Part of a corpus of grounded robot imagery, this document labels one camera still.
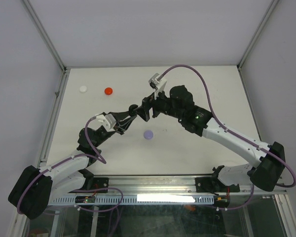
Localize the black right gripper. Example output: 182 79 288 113
133 85 184 122

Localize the black round charging case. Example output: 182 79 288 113
128 104 138 117

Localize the purple round earbud charging case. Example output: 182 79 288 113
143 130 154 140

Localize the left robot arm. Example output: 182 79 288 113
8 111 137 220

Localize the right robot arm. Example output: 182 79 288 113
134 85 285 192

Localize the orange round charging case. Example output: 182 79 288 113
104 87 113 95

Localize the white round charging case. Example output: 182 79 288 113
79 85 87 93

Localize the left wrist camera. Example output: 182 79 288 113
95 113 116 132

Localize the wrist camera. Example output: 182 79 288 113
148 73 167 100
95 113 116 132

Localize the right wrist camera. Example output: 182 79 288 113
148 73 167 100

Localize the aluminium frame post left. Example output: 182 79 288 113
21 0 66 72

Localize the aluminium frame post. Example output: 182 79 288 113
238 0 281 71
21 0 66 72

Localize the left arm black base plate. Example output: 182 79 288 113
87 177 109 193

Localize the aluminium mounting rail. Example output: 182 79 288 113
49 174 286 196

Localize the white slotted cable duct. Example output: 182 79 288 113
49 194 214 206

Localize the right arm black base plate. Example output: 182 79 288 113
194 177 240 195

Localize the aluminium frame post right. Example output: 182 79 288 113
238 0 281 71

